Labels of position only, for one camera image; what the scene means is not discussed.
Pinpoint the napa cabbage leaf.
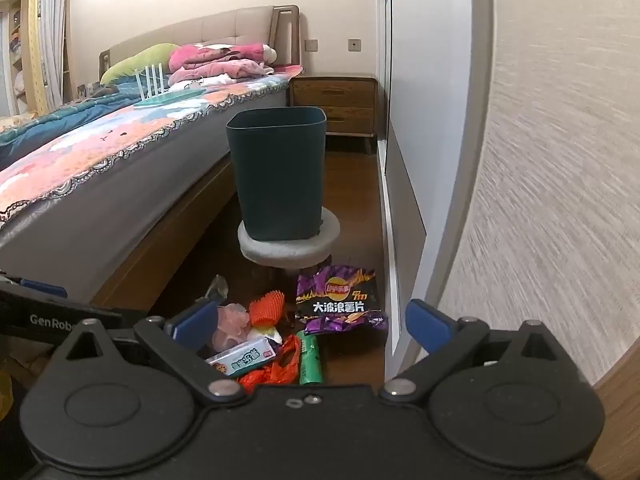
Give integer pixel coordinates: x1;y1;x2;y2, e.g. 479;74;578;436
250;325;283;346

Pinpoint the wooden shelf unit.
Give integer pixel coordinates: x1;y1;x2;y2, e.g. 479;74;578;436
0;0;28;116

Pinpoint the orange foam net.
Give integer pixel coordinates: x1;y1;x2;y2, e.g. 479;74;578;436
247;290;286;328

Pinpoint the white sliding wardrobe door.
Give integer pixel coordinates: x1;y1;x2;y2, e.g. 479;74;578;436
376;0;496;376

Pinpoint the red plastic mesh bag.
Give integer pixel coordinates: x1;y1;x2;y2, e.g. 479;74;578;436
237;335;303;396

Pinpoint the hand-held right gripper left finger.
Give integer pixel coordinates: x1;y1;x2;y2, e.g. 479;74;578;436
57;295;247;405

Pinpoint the green cardboard tube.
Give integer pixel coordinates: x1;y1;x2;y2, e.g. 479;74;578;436
297;330;326;386

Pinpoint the beige padded headboard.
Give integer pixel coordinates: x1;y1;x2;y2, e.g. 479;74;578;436
99;5;301;86

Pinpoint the pink blanket pile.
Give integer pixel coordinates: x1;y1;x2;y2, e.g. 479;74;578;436
167;42;278;86

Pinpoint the purple chip bag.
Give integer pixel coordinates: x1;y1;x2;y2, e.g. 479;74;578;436
295;264;390;336

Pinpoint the small white green box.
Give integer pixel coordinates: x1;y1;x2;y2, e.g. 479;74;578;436
205;336;278;378

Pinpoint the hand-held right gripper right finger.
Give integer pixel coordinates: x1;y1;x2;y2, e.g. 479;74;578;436
379;299;572;405

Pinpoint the pink foam net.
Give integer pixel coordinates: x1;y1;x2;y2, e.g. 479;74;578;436
212;302;251;353

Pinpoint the dark cloth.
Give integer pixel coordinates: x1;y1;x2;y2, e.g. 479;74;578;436
77;81;121;100

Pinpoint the wooden nightstand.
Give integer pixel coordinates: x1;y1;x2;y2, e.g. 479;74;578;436
289;75;378;155

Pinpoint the white curtain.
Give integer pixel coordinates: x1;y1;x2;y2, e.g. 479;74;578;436
27;0;71;106

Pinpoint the colourful printed blanket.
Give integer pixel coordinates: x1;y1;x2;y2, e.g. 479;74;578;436
0;65;305;231

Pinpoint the teal rack with white posts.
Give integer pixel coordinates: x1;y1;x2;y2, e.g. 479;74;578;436
134;62;206;108

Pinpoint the wooden bed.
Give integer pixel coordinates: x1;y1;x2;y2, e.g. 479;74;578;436
0;5;306;311

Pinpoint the dark green trash bin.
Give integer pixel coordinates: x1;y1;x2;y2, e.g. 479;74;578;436
226;107;328;242

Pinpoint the green pillow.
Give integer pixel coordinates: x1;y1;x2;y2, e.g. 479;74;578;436
100;43;181;86

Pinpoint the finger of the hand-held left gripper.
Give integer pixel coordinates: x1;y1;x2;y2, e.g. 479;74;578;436
0;273;69;301

